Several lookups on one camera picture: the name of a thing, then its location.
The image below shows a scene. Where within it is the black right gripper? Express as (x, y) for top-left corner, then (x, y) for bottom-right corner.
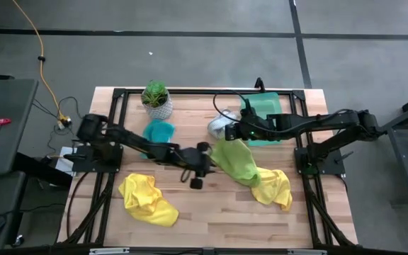
(241, 98), (276, 142)

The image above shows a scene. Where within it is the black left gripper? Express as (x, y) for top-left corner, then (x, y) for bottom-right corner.
(175, 141), (216, 190)

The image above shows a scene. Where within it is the lime green microfiber towel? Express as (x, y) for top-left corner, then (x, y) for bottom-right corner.
(210, 137), (261, 188)

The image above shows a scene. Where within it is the grey microfiber towel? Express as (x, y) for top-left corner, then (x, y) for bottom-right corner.
(207, 108), (242, 140)

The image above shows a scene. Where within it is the yellow microfiber towel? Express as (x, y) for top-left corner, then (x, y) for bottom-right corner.
(118, 172), (180, 228)
(250, 166), (293, 213)

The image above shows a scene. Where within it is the teal microfiber towel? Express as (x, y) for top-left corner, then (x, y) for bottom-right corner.
(139, 119), (176, 159)

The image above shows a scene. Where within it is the translucent teal plastic bin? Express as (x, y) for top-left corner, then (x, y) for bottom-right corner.
(239, 91), (290, 147)

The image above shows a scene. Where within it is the succulent in patterned white pot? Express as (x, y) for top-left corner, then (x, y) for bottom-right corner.
(140, 79), (174, 120)

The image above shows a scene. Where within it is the white paper sheet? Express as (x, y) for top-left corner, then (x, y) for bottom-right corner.
(54, 146), (78, 177)

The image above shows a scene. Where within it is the black desk base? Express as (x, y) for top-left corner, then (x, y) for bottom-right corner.
(11, 152), (74, 248)

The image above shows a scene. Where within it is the dark grey desk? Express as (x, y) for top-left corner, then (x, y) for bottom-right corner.
(0, 78), (40, 178)

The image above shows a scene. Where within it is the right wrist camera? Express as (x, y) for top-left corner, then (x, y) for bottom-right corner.
(225, 123), (243, 142)

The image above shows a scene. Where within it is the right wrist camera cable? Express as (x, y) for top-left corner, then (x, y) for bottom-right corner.
(212, 90), (346, 135)

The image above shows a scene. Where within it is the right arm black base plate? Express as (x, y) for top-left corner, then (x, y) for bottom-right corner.
(294, 147), (346, 176)

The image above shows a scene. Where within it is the black clamp handle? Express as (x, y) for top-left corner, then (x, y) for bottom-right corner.
(63, 152), (89, 161)
(334, 151), (354, 164)

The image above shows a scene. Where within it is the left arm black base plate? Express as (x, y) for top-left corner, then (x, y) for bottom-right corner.
(64, 143), (124, 174)

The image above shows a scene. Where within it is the silver bracket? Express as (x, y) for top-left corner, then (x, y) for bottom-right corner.
(89, 247), (130, 255)
(287, 249), (328, 255)

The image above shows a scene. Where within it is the black power cable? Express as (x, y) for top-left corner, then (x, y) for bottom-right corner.
(65, 171), (89, 239)

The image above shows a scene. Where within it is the yellow cable plug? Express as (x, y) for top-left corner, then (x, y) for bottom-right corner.
(57, 113), (73, 130)

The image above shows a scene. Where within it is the thin black floor cable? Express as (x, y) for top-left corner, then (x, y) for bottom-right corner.
(32, 96), (81, 157)

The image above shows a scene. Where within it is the orange extension cable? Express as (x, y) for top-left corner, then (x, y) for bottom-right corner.
(11, 0), (67, 123)

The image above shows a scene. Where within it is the red-handled hex key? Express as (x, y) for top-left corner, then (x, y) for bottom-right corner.
(0, 118), (13, 147)

